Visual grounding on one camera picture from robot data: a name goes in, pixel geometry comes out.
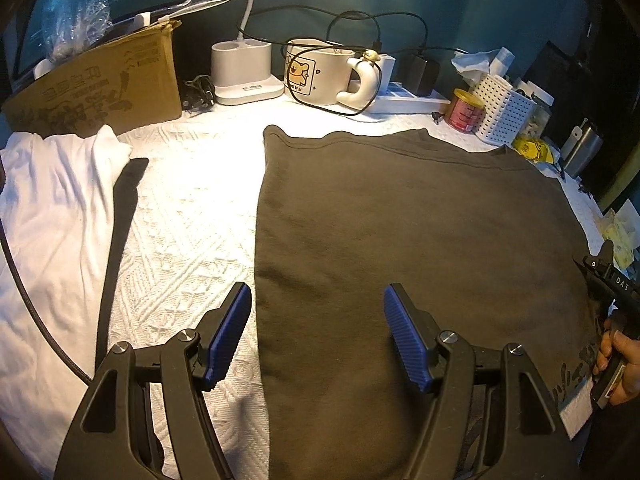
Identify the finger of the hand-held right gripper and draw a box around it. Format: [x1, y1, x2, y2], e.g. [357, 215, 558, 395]
[572, 239, 616, 287]

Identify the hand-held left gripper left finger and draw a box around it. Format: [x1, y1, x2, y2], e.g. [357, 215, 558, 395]
[52, 281, 253, 480]

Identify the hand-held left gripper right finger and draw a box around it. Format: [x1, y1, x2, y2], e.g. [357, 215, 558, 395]
[382, 282, 583, 480]

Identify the olive printed t-shirt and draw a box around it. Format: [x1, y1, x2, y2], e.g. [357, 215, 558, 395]
[252, 125, 608, 480]

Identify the person's right hand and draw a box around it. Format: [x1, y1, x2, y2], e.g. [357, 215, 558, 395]
[594, 331, 640, 406]

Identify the yellow tissue pack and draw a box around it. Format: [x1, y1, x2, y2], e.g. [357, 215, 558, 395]
[600, 200, 640, 272]

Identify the stainless steel tumbler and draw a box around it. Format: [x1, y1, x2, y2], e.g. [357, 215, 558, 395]
[562, 117, 605, 179]

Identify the white textured table cloth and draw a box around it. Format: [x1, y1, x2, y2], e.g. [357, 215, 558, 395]
[90, 97, 621, 480]

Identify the yellow snack bag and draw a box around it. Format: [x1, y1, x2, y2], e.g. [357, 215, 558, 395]
[512, 135, 561, 164]

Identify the glass jar white lid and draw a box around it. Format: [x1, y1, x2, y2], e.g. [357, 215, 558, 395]
[525, 95, 554, 141]

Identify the white perforated basket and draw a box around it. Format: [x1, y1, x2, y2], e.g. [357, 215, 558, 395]
[470, 72, 537, 147]

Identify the red can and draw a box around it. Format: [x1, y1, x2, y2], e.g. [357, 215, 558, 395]
[445, 88, 486, 134]

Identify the white t-shirt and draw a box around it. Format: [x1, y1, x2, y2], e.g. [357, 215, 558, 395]
[0, 125, 134, 461]

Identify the white power strip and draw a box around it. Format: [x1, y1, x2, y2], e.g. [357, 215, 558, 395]
[345, 80, 451, 115]

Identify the white tissue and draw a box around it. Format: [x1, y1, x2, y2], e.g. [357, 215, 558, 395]
[451, 47, 516, 84]

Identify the black charger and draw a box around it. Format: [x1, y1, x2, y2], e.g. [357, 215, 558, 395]
[402, 55, 441, 97]

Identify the white desk lamp base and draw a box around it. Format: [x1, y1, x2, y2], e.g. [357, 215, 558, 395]
[210, 0, 286, 107]

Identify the white charger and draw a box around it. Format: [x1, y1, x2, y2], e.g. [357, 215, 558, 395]
[372, 51, 399, 96]

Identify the cream cartoon mug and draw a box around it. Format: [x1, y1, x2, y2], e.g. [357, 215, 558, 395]
[284, 39, 384, 111]

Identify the cardboard box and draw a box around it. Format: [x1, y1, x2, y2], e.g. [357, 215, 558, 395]
[2, 19, 183, 138]

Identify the clear plastic wrap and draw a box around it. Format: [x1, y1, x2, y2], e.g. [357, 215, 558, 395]
[37, 0, 238, 61]

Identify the black braided cable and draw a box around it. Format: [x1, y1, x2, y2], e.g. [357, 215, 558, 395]
[0, 220, 96, 386]

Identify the black cable bundle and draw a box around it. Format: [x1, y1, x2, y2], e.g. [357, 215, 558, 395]
[182, 74, 216, 111]

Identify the black charger cable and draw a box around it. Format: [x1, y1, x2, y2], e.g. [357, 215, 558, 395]
[327, 10, 431, 57]

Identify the black lamp cable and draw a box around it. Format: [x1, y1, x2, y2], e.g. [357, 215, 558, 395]
[239, 6, 387, 119]

